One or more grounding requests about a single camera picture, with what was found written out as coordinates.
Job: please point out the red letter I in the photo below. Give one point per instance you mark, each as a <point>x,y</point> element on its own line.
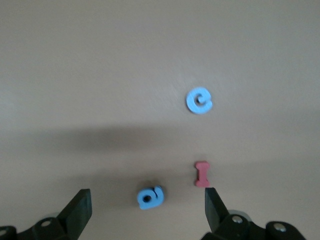
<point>202,175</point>

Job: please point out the blue letter a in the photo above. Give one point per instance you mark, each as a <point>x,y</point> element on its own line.
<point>157,193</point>

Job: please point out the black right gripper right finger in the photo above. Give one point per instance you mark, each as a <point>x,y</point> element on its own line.
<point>215,215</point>

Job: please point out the blue letter G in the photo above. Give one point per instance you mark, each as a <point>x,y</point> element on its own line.
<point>193,105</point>

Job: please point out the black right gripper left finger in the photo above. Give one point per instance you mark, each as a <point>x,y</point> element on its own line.
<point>77,212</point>

